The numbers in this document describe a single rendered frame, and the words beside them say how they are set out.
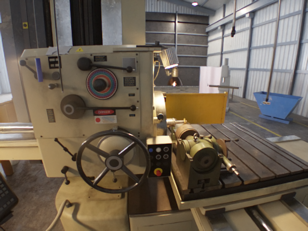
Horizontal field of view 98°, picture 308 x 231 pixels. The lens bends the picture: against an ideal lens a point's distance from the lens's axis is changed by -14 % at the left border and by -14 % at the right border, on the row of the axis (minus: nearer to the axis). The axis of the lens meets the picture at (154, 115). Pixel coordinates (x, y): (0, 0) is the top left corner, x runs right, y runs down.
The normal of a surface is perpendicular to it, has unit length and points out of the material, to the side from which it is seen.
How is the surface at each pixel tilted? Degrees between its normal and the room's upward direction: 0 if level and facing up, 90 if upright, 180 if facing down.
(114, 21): 90
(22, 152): 90
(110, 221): 90
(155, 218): 90
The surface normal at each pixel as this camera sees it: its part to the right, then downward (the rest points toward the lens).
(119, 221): 0.12, 0.29
